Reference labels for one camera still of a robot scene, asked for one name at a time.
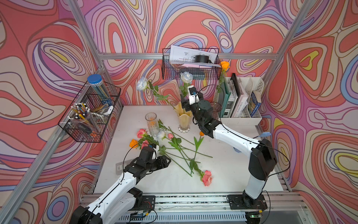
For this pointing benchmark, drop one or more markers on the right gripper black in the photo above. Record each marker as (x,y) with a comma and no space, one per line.
(185,103)

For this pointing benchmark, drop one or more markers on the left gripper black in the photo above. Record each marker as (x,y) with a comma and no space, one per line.
(162,164)

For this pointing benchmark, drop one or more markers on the white rose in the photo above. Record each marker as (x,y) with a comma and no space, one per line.
(144,84)
(169,147)
(187,79)

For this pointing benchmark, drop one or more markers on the orange rose tall stem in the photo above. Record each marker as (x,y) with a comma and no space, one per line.
(225,67)

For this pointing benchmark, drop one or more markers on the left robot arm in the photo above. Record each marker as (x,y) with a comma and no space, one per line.
(123,195)

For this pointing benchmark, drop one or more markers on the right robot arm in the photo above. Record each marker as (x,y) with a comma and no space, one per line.
(260,153)

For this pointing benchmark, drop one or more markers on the purple ribbed glass vase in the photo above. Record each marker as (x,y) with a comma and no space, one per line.
(216,110)

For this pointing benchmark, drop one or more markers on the yellow ruffled vase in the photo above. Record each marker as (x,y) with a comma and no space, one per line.
(184,118)

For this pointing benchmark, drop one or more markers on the pink rose beside gripper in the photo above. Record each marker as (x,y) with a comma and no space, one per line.
(144,144)

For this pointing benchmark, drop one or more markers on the teal green folder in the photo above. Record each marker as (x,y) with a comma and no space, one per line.
(224,94)

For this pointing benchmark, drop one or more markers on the pink rose left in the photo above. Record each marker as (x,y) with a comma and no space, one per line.
(143,135)

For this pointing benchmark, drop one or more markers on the black white magazine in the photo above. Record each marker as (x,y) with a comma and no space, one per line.
(231,100)

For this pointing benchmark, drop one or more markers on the white plastic book organizer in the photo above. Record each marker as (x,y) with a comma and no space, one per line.
(250,84)

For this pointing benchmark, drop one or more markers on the pink book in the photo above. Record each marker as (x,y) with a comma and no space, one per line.
(241,103)

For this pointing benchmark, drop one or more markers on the clear glass vase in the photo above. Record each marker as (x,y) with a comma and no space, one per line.
(152,123)

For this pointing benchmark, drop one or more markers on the pink rose right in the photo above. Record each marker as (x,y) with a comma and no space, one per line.
(191,167)

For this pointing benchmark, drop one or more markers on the black tape roll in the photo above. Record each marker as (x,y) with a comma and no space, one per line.
(202,59)

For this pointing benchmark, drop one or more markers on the blue treehouse book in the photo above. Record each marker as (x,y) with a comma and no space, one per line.
(255,102)

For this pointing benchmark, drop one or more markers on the white papers in basket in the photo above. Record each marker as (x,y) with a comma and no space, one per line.
(181,55)

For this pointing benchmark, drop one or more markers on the cup of pencils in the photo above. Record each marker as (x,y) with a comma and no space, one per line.
(81,116)

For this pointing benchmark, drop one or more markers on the blue lid pencil jar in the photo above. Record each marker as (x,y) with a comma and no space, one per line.
(98,86)

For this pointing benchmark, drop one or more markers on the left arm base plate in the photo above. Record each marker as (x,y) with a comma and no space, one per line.
(144,203)

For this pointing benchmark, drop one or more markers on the black wire basket back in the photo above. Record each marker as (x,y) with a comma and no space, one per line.
(172,71)

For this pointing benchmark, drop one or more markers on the black wire basket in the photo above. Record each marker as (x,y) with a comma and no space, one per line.
(101,113)
(172,71)

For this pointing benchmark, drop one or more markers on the black wire basket left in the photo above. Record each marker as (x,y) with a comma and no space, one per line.
(101,113)

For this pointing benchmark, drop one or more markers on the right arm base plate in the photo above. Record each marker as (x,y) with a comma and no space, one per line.
(244,202)

